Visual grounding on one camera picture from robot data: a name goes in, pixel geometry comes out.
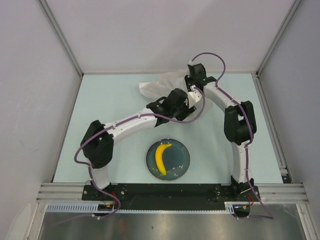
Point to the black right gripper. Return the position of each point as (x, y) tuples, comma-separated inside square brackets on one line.
[(188, 78)]

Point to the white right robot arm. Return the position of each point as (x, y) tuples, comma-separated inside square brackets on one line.
[(239, 126)]

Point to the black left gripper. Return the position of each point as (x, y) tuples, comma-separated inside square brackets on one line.
[(186, 110)]

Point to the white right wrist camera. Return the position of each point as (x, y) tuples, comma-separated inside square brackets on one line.
[(191, 63)]

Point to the aluminium frame rail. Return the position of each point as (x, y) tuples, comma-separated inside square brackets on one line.
[(270, 193)]

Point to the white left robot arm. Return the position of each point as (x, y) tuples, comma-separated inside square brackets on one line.
[(99, 140)]

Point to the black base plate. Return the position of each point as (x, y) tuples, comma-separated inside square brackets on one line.
[(191, 197)]

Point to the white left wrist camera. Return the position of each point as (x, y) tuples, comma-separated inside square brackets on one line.
[(193, 96)]

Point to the white plastic bag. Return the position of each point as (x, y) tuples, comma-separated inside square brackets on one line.
[(165, 83)]

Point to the fake yellow banana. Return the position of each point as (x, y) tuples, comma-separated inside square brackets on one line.
[(159, 157)]

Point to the blue ceramic plate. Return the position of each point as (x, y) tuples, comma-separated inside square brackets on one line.
[(176, 160)]

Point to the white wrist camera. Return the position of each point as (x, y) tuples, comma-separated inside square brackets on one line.
[(191, 63), (193, 96)]

